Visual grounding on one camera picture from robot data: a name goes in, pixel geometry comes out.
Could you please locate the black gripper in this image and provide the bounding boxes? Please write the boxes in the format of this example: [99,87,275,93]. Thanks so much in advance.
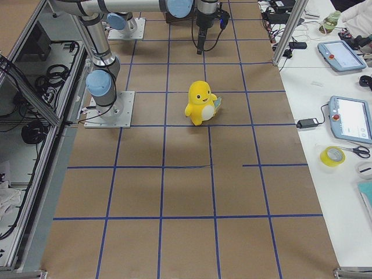
[196,17,210,55]

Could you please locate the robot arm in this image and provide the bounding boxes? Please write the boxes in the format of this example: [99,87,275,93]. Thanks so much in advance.
[98,1,230,55]
[56,1,171,123]

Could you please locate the yellow plush dinosaur toy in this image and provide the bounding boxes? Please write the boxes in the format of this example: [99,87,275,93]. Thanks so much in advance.
[184,81,222,126]

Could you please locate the black power brick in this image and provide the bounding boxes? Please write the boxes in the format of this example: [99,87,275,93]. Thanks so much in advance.
[296,118,320,129]

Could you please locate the upper teach pendant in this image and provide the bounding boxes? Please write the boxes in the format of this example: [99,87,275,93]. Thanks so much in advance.
[317,41,367,72]

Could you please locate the teach pendant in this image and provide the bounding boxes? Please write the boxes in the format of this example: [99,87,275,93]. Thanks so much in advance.
[328,96,371,144]
[317,41,367,72]

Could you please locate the lower teach pendant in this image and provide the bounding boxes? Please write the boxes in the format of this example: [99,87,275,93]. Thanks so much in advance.
[328,96,371,144]

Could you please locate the yellow tape roll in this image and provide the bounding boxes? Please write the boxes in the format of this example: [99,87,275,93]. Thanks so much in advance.
[320,146,346,167]

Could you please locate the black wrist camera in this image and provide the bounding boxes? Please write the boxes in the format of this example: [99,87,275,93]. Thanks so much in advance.
[216,8,230,30]

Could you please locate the tangled black cables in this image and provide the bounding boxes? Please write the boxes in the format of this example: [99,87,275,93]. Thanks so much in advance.
[258,0,309,44]

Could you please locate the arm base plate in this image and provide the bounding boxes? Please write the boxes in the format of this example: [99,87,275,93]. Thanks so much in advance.
[84,91,135,128]
[108,17,146,41]

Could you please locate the aluminium frame post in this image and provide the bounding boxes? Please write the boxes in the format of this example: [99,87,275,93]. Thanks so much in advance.
[272,0,308,66]

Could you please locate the aluminium side frame rack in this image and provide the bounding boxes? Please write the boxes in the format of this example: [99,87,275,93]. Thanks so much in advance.
[1,1,87,277]

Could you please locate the black handled scissors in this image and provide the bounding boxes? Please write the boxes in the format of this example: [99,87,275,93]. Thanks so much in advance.
[338,145,371,159]

